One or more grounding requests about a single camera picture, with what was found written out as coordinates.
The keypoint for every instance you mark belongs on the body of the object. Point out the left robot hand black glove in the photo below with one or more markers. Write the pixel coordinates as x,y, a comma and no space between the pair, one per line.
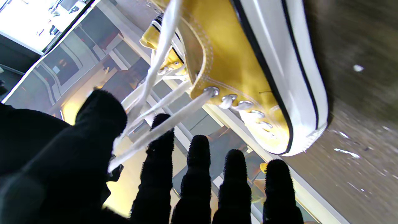
62,174

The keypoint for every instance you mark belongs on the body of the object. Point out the right robot hand black glove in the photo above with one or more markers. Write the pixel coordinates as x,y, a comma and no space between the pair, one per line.
25,133

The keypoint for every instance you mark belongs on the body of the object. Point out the white shoelace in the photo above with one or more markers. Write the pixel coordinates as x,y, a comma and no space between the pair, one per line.
161,124

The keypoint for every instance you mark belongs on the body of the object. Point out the yellow canvas sneaker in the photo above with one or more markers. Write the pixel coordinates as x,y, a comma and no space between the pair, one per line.
161,43
248,62

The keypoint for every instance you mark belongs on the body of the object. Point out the printed kitchen backdrop banner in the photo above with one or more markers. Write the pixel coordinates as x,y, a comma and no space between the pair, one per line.
93,71

